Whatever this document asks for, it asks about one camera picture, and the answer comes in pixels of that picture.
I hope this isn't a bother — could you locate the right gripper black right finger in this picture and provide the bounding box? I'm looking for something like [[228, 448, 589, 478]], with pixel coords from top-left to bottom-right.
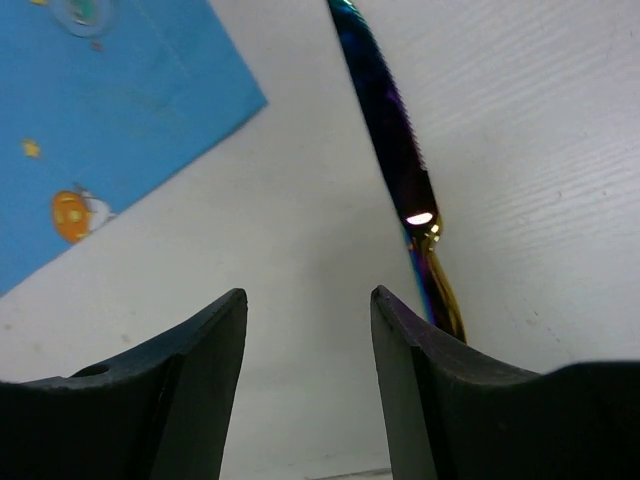
[[370, 286, 545, 479]]

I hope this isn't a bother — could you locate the blue space-print cloth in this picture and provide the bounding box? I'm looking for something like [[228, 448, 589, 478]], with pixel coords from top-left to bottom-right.
[[1, 1, 266, 292]]

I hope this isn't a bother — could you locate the iridescent knife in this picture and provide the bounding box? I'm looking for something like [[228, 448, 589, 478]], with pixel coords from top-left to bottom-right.
[[327, 1, 467, 343]]

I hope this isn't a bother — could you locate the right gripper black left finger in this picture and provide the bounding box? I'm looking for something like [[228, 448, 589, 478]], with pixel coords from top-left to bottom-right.
[[73, 288, 248, 479]]

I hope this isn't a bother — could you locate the clear drinking glass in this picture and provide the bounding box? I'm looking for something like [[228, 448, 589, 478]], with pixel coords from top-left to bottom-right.
[[48, 0, 118, 38]]

